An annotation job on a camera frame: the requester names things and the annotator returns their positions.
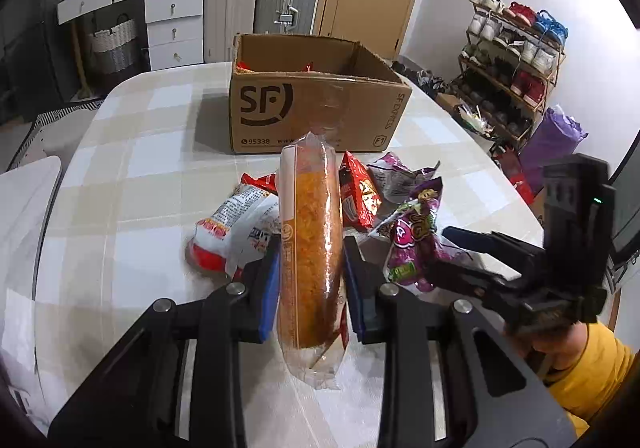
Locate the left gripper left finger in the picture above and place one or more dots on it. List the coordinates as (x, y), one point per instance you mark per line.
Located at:
(132, 397)

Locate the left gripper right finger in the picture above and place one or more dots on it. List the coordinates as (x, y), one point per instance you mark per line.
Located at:
(450, 378)

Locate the orange bread clear packet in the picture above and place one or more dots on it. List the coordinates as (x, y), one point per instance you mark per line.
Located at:
(312, 302)

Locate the yellow jacket sleeve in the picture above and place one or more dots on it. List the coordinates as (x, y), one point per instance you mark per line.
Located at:
(588, 366)

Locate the purple candy bag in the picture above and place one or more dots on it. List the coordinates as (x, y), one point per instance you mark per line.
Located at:
(414, 243)

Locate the purple plastic bag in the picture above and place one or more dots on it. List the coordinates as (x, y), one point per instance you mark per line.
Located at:
(556, 136)

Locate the white red snack bag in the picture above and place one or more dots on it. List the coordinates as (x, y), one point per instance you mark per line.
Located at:
(239, 231)

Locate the crumpled purple silver packet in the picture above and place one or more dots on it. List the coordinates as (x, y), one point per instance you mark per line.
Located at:
(395, 181)

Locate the red chip packet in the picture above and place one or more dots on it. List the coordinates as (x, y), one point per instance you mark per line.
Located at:
(360, 199)

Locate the wooden shoe rack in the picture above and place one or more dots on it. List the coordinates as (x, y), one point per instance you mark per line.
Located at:
(509, 66)

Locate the brown SF cardboard box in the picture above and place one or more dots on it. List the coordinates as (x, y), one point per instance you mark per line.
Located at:
(285, 86)

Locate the woven laundry basket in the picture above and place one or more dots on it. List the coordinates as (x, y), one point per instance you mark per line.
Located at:
(115, 49)

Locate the white drawer desk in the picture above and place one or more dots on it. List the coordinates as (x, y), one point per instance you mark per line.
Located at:
(174, 28)

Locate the beige hard suitcase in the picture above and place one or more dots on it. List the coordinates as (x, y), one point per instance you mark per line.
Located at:
(223, 19)

